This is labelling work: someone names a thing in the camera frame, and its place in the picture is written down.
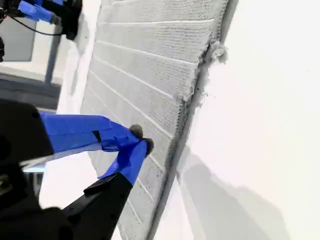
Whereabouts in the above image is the grey striped towel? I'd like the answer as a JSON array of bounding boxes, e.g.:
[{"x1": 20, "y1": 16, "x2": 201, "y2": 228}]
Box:
[{"x1": 79, "y1": 0, "x2": 240, "y2": 240}]

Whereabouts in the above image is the black camera cable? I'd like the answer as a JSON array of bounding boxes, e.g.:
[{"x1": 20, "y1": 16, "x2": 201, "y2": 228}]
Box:
[{"x1": 0, "y1": 9, "x2": 65, "y2": 36}]

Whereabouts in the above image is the black camera box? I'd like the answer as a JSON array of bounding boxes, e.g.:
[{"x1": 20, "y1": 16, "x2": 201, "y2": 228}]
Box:
[{"x1": 56, "y1": 0, "x2": 84, "y2": 41}]

